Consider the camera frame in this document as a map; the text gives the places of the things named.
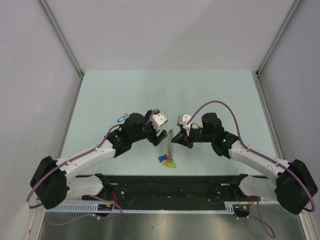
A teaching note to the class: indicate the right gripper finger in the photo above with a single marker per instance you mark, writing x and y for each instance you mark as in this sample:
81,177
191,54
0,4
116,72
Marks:
182,135
181,140

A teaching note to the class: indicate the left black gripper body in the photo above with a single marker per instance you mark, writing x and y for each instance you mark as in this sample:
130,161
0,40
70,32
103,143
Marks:
149,130

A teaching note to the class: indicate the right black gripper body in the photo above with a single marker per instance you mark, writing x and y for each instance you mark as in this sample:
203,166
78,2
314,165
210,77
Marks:
196,135

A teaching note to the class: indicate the metal keyring disc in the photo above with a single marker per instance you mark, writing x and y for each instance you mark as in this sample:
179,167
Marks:
170,145

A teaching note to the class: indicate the blue tag key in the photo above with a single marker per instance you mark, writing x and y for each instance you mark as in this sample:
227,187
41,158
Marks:
123,118
163,158

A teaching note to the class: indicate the yellow tag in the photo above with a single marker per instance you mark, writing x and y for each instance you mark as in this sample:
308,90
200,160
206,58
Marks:
169,164

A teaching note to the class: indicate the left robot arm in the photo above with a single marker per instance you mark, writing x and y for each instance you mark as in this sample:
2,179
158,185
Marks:
57,180

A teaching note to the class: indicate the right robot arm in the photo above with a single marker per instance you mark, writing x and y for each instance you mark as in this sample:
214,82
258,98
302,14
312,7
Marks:
288,183

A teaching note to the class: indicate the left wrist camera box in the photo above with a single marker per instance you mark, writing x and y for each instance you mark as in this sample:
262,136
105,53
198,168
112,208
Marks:
158,119

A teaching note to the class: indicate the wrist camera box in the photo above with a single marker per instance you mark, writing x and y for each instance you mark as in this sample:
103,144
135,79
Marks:
183,121
158,119

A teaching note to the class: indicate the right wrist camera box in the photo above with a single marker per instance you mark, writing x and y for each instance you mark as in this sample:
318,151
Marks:
183,121

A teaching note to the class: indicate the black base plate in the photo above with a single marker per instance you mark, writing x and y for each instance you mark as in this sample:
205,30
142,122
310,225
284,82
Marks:
169,192

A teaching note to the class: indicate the grey slotted cable duct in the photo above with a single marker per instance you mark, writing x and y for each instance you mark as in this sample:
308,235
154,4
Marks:
105,208

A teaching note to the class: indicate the right aluminium frame post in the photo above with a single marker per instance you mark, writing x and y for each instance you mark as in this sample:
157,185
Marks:
279,35

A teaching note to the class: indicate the aluminium frame post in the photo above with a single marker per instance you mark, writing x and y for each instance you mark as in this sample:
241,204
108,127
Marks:
279,35
52,20

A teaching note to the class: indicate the left aluminium frame post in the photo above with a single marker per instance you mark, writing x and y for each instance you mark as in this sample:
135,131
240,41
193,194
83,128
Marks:
52,20

